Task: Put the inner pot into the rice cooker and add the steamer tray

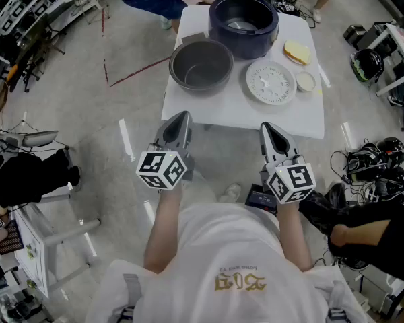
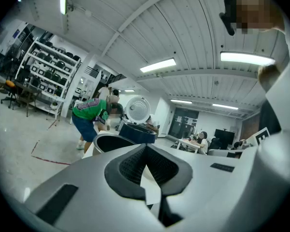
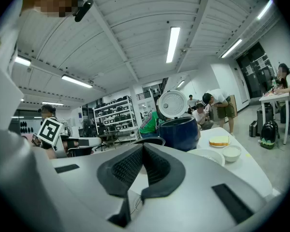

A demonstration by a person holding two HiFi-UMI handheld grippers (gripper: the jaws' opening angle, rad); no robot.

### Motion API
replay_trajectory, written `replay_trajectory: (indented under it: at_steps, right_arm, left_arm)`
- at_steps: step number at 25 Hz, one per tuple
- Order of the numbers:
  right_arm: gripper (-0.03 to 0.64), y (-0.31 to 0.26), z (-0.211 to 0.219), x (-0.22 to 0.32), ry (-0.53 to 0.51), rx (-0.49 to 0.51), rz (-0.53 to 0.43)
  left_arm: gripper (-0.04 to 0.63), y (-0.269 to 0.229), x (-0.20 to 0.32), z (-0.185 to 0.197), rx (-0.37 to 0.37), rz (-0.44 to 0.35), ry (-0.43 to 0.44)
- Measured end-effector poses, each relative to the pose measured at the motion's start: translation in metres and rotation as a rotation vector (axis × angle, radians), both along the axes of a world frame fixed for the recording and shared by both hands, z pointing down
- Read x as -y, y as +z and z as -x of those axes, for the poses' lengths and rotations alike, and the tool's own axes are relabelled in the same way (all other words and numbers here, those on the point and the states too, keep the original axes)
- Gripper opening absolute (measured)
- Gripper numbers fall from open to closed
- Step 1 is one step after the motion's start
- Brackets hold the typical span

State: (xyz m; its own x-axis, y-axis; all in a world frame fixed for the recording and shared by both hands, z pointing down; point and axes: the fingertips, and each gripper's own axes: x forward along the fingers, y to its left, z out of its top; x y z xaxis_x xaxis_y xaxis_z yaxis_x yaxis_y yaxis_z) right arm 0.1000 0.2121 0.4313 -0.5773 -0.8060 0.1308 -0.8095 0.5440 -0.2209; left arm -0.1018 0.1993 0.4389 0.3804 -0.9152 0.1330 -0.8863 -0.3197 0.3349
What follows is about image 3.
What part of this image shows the white cable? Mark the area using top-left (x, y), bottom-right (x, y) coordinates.
top-left (132, 194), bottom-right (144, 215)

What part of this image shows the white perforated steamer plate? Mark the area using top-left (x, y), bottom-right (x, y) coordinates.
top-left (187, 148), bottom-right (226, 167)

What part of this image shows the white desk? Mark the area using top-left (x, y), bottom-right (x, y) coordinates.
top-left (259, 92), bottom-right (290, 145)

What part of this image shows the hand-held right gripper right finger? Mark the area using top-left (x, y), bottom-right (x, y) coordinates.
top-left (125, 143), bottom-right (267, 232)

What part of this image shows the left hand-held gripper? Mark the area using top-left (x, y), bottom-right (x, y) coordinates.
top-left (37, 118), bottom-right (102, 159)

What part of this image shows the yellow sponge cloth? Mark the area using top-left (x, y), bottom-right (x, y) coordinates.
top-left (209, 135), bottom-right (231, 146)

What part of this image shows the black head-mounted camera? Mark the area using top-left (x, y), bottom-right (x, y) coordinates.
top-left (73, 0), bottom-right (94, 23)

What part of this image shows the small white bowl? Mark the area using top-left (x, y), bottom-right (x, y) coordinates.
top-left (221, 145), bottom-right (242, 163)

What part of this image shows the black double door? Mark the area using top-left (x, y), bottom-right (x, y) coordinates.
top-left (235, 41), bottom-right (276, 99)

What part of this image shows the person's white shirt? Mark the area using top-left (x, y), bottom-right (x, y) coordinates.
top-left (0, 0), bottom-right (24, 76)

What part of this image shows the large black suitcase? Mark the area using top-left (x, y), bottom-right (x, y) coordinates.
top-left (256, 102), bottom-right (274, 136)

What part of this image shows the white shelf with black cases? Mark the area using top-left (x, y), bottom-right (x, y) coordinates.
top-left (92, 96), bottom-right (140, 143)

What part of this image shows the black green dome backpack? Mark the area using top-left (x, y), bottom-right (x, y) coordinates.
top-left (259, 120), bottom-right (280, 150)

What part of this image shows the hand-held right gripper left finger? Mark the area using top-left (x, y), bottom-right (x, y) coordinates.
top-left (50, 143), bottom-right (150, 232)

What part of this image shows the small black hard case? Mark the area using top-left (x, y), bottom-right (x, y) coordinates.
top-left (248, 120), bottom-right (258, 138)

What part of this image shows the dark metal pot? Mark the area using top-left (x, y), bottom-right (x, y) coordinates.
top-left (128, 136), bottom-right (166, 147)

